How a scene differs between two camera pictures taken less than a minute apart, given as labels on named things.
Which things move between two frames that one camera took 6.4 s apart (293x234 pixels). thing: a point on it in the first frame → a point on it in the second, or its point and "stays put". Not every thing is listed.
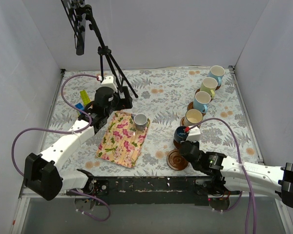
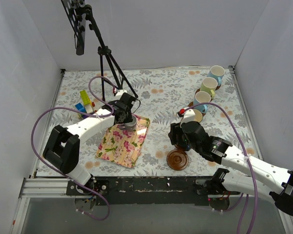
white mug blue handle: [201, 98] stays put
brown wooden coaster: [176, 161] stays put
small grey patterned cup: [140, 121] → [131, 126]
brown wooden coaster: [191, 106] stays put
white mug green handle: [209, 85] stays put
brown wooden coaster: [218, 87] stays put
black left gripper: [124, 99] → [123, 117]
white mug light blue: [217, 72] stays put
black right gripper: [185, 148] → [174, 134]
